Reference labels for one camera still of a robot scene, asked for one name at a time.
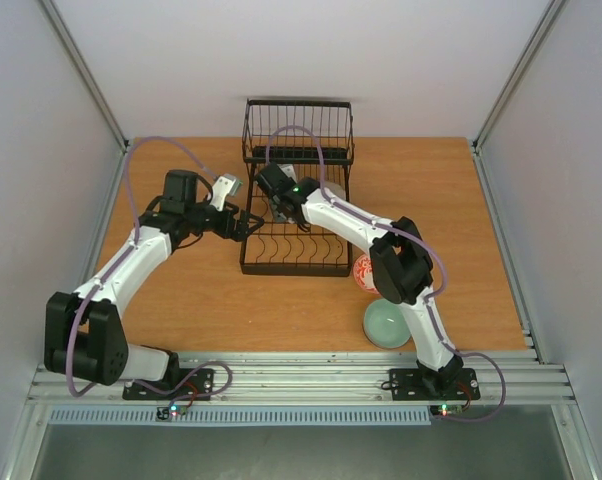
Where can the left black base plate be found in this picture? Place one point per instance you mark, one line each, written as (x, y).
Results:
(173, 385)

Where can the black wire dish rack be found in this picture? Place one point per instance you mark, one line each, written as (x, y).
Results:
(288, 146)

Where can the pale green celadon bowl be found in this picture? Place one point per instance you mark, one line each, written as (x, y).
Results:
(385, 326)

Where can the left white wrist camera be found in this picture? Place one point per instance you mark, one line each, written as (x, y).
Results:
(225, 186)

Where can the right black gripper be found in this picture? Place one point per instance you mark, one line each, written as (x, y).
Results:
(279, 204)

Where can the white bowl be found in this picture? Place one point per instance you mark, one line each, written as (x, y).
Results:
(336, 189)

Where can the aluminium corner post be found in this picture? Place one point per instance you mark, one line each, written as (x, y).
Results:
(58, 24)
(533, 45)

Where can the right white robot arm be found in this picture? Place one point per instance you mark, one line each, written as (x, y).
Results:
(401, 262)

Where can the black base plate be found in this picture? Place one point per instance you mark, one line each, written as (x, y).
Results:
(407, 384)
(173, 385)

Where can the small circuit board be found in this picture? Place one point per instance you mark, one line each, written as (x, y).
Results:
(170, 413)
(447, 410)

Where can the right small circuit board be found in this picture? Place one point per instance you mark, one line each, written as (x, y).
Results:
(447, 410)

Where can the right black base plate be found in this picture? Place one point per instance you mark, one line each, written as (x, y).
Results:
(407, 384)

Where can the red patterned bowl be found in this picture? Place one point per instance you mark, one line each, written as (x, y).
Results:
(363, 275)

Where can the right aluminium corner post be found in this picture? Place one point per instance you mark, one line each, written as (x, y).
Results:
(533, 45)

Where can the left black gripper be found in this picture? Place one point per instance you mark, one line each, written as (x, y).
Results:
(238, 235)

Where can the aluminium front rail frame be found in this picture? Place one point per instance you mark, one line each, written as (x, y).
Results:
(354, 378)

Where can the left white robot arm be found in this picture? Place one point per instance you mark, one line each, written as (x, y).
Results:
(84, 335)

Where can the left small circuit board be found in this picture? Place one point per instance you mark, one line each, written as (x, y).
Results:
(170, 413)

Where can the left aluminium corner post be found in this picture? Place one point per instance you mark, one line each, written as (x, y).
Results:
(58, 24)

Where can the grey slotted cable duct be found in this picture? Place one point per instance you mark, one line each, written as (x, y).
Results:
(244, 416)

